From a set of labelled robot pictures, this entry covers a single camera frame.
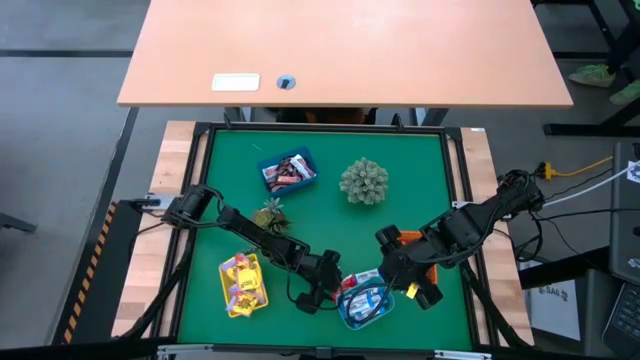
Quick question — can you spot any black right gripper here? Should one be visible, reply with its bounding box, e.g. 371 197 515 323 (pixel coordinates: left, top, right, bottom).
381 243 445 312

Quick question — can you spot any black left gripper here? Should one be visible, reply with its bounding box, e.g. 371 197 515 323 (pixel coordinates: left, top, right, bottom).
294 248 347 316

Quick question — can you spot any red Skittles bag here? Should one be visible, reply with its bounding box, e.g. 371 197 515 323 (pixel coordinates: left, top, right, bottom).
340 273 359 301

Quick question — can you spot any white blue Hershey's bar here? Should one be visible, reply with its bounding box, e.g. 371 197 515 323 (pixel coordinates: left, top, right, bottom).
349 305 377 322
352 269 384 286
355 292 384 310

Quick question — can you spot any teal plastic bin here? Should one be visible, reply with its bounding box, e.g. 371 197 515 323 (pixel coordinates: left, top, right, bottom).
335 272 396 332

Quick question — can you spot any orange plastic basket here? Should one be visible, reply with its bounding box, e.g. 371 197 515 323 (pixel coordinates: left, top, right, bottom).
397 229 440 285

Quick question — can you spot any green table mat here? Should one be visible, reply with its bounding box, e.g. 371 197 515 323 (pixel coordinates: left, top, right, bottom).
177 128 474 351

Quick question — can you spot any yellow plastic basket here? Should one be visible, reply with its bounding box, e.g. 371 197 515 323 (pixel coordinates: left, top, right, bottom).
218 252 270 319

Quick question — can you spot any dark green potted artificial plant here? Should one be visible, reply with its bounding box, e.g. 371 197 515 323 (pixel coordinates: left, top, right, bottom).
242 196 293 256

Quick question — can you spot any white cardboard box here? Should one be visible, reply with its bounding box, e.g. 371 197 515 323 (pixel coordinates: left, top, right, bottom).
528 278 584 343

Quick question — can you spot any pale green bushy artificial plant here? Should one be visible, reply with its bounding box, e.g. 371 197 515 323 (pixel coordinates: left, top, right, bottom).
338 156 390 206

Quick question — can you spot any dark blue plastic bin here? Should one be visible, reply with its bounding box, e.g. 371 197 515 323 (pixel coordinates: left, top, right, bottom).
257 145 320 196

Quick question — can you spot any black keyboard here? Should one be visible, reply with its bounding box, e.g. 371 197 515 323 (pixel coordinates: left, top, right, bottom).
601 282 640 359

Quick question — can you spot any grey computer case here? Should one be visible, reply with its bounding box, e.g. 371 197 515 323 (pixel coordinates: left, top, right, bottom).
609 142 640 286

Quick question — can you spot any black ramp with hazard stripes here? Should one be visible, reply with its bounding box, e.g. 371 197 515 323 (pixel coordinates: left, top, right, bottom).
52 199 147 346

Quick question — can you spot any white rectangular desk plate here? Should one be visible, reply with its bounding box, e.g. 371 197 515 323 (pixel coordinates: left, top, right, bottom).
211 73 262 93

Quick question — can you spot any light wooden desk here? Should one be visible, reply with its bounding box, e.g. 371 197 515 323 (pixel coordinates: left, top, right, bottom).
116 0 575 126

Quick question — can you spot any person's foot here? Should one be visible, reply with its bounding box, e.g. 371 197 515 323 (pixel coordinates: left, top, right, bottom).
609 79 640 107
568 63 617 89

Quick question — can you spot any black furniture foot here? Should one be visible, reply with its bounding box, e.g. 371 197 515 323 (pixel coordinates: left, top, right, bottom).
0 212 39 234

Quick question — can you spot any person's leg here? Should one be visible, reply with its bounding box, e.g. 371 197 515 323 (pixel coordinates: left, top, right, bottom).
606 19 640 74

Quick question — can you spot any black looped gripper cable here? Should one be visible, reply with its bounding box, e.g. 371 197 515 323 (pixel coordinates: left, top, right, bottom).
344 272 399 322

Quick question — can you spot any yellow floor cable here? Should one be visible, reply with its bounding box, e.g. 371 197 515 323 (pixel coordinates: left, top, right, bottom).
538 156 614 181

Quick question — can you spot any white cable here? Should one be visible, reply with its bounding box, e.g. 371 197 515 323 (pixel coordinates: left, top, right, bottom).
542 167 632 209

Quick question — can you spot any black desk frame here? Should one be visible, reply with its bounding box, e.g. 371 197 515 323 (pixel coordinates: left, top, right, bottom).
543 0 640 139

